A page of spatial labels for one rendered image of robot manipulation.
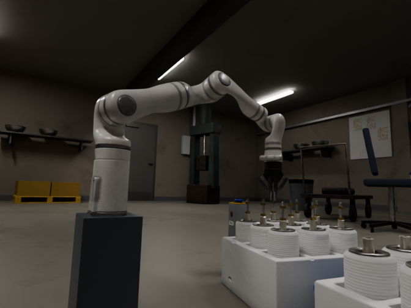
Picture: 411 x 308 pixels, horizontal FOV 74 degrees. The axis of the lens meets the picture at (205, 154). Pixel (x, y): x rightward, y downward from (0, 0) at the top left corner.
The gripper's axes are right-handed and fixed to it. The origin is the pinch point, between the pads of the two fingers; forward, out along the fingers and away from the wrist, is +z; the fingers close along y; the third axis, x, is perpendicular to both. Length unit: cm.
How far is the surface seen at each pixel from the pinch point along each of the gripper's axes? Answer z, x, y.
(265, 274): 22.3, 32.3, -2.4
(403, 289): 14, 59, -30
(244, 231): 13.5, 12.5, 9.0
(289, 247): 14.4, 29.5, -9.0
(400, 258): 11, 45, -33
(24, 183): -2, -241, 504
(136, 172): -43, -497, 437
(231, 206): 5.8, -5.9, 19.7
